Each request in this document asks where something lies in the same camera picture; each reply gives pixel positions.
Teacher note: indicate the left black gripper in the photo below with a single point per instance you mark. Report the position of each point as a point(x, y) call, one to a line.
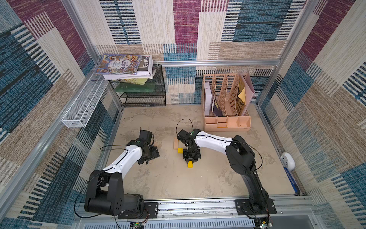
point(155, 153)

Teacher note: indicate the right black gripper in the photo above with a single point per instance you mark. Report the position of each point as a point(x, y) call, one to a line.
point(191, 154)

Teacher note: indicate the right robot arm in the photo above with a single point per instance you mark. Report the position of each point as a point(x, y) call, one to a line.
point(240, 156)

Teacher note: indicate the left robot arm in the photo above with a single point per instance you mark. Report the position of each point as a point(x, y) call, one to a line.
point(105, 189)

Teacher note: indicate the dark notebook in organizer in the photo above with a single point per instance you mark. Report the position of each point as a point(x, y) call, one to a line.
point(216, 110)

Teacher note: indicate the white binder in organizer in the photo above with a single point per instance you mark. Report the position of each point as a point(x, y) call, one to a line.
point(208, 99)

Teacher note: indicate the green folder on shelf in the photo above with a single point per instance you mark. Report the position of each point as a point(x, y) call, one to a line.
point(133, 88)

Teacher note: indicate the pink desk organizer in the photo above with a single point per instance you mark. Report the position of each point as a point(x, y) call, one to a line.
point(225, 89)

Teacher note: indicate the yellow paper in organizer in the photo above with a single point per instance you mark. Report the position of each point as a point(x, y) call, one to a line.
point(242, 96)

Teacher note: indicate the black and white Folio book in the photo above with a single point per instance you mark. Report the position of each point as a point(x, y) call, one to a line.
point(145, 71)

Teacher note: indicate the white round device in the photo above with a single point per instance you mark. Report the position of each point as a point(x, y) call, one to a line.
point(288, 161)

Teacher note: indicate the colourful picture book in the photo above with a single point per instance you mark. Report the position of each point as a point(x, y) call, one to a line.
point(119, 64)

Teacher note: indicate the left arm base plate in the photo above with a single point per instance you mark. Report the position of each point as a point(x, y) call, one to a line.
point(149, 210)

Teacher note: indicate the black wire shelf rack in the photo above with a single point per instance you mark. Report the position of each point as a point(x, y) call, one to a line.
point(150, 94)

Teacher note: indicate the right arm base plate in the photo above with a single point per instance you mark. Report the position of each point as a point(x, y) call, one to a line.
point(246, 207)

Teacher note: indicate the white mesh wall basket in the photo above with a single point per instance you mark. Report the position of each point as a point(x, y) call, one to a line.
point(81, 110)

